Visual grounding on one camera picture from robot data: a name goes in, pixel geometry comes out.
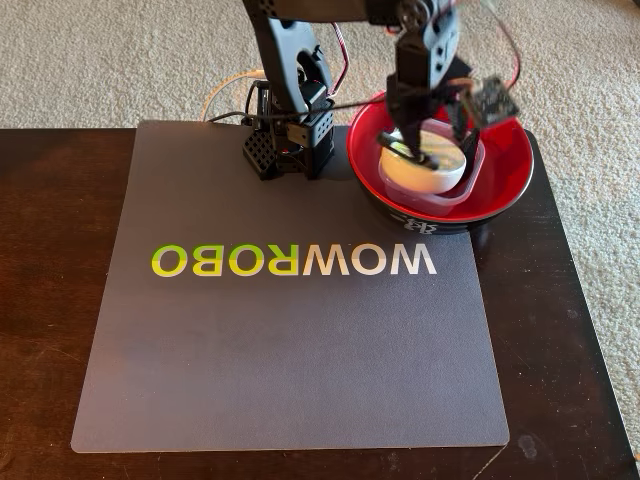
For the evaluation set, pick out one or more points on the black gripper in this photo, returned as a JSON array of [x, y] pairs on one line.
[[407, 102]]

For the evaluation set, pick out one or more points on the small white bowl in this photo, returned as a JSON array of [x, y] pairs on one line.
[[425, 180]]

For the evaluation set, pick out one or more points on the clear plastic container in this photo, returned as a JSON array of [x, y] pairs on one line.
[[440, 202]]

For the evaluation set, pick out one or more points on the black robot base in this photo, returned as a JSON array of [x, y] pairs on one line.
[[310, 150]]

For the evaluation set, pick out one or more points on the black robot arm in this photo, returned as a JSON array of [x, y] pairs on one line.
[[285, 50]]

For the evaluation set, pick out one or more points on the red bowl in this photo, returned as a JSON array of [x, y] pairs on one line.
[[505, 165]]

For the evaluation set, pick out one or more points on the grey WOWROBO mat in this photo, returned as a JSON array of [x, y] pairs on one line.
[[250, 350]]

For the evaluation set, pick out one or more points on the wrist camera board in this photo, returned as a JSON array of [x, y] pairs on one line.
[[495, 100]]

